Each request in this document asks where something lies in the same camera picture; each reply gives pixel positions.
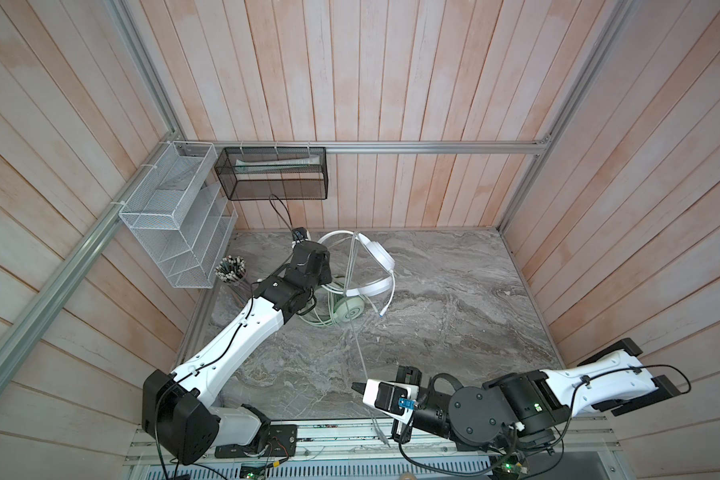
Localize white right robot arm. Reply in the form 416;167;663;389
363;338;683;453

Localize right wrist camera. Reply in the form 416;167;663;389
351;379;420;418

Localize clear cup of pencils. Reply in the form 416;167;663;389
215;255;252;305

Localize white headphones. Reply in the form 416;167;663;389
318;230;397;317

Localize black wire mesh basket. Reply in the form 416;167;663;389
214;146;329;202

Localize aluminium wall rail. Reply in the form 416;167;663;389
0;131;181;396
186;140;551;155

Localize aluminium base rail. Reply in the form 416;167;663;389
119;415;635;479

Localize aluminium left wall rail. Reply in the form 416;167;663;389
0;131;181;396

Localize mint green headphones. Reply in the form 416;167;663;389
298;282;368;328

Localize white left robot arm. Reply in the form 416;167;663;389
142;240;332;465

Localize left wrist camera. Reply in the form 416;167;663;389
291;227;310;243

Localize white wire mesh shelf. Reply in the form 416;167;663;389
120;141;238;289

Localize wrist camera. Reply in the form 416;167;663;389
351;379;420;418
291;227;310;243

